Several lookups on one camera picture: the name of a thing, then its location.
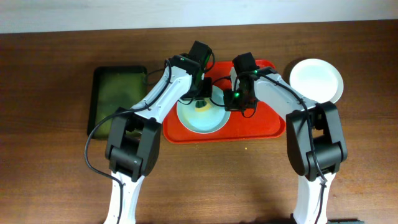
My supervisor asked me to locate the green and yellow sponge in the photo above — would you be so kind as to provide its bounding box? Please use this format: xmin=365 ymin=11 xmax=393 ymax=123
xmin=195 ymin=99 xmax=212 ymax=113

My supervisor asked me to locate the light blue plate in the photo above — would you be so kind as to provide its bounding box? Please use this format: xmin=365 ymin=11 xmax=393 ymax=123
xmin=177 ymin=85 xmax=231 ymax=134

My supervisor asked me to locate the white plate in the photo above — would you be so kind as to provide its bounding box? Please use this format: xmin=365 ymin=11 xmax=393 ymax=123
xmin=289 ymin=58 xmax=344 ymax=103

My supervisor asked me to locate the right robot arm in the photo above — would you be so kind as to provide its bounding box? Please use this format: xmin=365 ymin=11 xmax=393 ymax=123
xmin=224 ymin=52 xmax=348 ymax=223

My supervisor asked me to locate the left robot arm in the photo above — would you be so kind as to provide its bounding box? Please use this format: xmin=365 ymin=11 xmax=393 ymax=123
xmin=105 ymin=41 xmax=214 ymax=223

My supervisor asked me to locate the red plastic tray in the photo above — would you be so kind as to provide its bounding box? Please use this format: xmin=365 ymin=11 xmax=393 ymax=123
xmin=162 ymin=58 xmax=287 ymax=145

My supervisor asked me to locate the black tray with green water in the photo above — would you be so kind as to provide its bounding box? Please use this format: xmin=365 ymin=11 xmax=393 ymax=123
xmin=86 ymin=65 xmax=147 ymax=134

